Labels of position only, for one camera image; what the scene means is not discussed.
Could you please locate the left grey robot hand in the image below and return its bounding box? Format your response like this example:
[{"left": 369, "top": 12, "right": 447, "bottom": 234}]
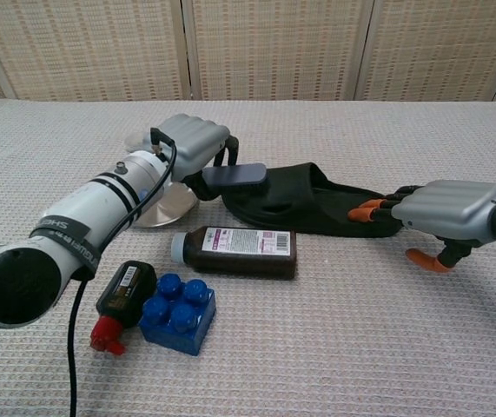
[{"left": 158, "top": 113, "right": 241, "bottom": 202}]

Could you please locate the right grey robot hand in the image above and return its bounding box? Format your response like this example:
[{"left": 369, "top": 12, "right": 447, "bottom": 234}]
[{"left": 347, "top": 179, "right": 496, "bottom": 274}]

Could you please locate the grey brush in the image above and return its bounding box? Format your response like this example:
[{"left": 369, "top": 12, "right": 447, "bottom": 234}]
[{"left": 201, "top": 162, "right": 268, "bottom": 195}]

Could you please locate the black slipper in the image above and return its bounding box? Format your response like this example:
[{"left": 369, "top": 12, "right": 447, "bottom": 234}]
[{"left": 221, "top": 162, "right": 405, "bottom": 239}]

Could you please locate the round steel plate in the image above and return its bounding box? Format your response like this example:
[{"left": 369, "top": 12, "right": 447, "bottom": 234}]
[{"left": 135, "top": 181, "right": 198, "bottom": 228}]

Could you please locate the brown bottle with white cap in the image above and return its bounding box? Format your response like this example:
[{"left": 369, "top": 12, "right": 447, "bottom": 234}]
[{"left": 170, "top": 225, "right": 298, "bottom": 281}]

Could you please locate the woven folding screen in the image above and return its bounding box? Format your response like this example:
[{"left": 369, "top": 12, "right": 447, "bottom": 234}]
[{"left": 0, "top": 0, "right": 496, "bottom": 103}]

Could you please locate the beige waffle table cloth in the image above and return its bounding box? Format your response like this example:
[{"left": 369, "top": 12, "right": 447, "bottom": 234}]
[{"left": 0, "top": 98, "right": 496, "bottom": 417}]

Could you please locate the black bottle with red cap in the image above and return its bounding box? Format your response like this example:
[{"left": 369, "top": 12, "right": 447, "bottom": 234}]
[{"left": 89, "top": 260, "right": 157, "bottom": 355}]

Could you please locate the blue toy building block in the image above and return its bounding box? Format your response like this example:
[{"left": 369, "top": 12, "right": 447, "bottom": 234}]
[{"left": 138, "top": 273, "right": 217, "bottom": 359}]

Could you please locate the black cable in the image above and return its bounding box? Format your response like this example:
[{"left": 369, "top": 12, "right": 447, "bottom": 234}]
[{"left": 67, "top": 126, "right": 178, "bottom": 417}]

